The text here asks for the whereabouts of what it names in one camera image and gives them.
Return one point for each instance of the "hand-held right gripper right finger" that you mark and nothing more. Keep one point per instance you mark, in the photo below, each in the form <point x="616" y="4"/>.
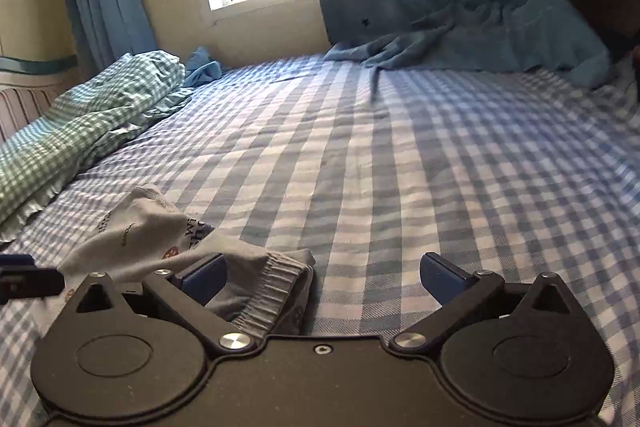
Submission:
<point x="440" y="278"/>

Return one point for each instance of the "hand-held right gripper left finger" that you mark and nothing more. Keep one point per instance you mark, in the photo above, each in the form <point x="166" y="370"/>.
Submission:
<point x="202" y="278"/>

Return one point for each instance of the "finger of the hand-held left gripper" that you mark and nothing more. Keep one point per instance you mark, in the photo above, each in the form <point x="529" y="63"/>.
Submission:
<point x="30" y="284"/>

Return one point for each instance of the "grey printed pants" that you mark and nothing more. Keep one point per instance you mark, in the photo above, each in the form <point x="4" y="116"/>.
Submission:
<point x="145" y="222"/>

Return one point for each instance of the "blue checked bed sheet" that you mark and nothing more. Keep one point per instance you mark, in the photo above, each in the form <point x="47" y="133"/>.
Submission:
<point x="400" y="157"/>

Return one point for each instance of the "green checked quilt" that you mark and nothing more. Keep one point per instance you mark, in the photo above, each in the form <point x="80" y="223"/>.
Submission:
<point x="75" y="127"/>

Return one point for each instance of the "striped headboard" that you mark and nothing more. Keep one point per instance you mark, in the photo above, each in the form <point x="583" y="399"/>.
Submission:
<point x="25" y="112"/>

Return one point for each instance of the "small blue cloth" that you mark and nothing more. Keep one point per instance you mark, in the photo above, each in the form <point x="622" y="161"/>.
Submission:
<point x="202" y="69"/>

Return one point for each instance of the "blue blanket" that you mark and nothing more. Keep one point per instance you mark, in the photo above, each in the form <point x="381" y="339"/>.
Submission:
<point x="500" y="37"/>

